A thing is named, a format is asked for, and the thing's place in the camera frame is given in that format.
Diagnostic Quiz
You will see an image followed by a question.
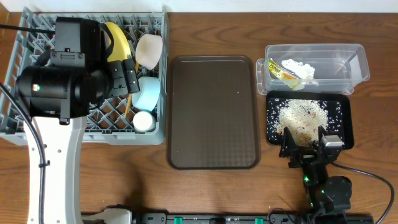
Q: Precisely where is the dark brown serving tray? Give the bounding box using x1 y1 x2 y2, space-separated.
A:
167 55 261 170

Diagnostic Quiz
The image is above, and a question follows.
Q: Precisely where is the white cup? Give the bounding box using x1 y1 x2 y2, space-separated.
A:
132 111 156 133

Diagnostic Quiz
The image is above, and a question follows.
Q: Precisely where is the white tissue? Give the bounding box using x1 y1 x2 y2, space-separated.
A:
282 59 319 90

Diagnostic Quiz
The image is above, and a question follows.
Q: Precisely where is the light blue bowl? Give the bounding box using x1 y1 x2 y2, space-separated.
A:
132 77 160 112

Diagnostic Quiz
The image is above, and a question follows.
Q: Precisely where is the clear plastic bin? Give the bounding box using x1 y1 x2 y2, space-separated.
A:
256 44 370 95

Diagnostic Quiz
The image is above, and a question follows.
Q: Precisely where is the black waste tray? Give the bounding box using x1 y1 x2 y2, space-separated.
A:
266 91 354 149

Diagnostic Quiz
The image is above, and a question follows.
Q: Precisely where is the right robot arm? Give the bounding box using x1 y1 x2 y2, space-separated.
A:
279 126 352 223

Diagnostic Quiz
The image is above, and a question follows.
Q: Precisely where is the rice food waste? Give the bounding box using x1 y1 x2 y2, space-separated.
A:
266 98 344 147

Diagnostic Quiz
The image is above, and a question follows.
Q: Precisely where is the yellow plate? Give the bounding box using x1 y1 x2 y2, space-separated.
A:
105 22 132 62

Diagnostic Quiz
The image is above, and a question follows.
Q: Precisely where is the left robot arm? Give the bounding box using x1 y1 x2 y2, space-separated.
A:
15 17 139 223

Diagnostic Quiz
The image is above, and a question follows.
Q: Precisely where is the grey dishwasher rack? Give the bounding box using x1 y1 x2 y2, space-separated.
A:
3 8 170 145

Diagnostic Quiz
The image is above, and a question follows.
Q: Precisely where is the green snack bar wrapper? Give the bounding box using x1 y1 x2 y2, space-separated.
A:
268 58 300 90

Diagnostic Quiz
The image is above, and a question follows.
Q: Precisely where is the wooden chopstick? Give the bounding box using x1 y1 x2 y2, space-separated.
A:
134 62 139 75
124 94 132 118

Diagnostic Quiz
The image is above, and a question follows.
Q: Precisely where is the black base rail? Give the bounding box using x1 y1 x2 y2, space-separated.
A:
80 204 374 224

